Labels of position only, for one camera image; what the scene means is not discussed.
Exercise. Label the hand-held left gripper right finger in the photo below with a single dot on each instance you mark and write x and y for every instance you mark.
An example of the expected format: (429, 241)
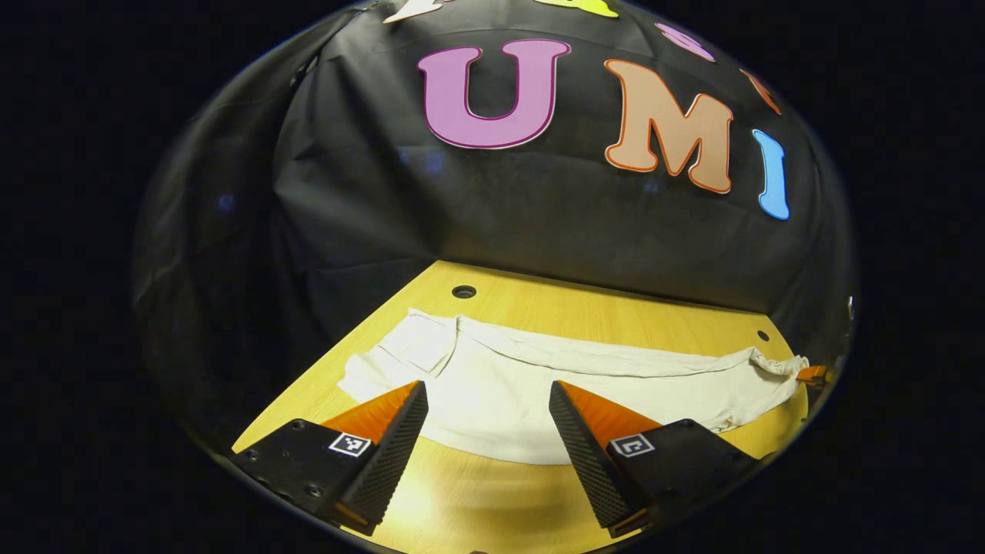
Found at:
(589, 465)

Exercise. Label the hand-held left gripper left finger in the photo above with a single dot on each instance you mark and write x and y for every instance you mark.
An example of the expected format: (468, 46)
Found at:
(392, 462)

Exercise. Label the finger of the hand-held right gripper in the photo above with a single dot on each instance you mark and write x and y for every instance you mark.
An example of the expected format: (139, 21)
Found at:
(812, 375)

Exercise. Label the white jeans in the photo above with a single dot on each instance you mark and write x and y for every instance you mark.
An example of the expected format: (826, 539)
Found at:
(500, 400)

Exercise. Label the black backdrop cloth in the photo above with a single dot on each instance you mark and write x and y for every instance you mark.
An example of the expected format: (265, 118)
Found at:
(539, 231)

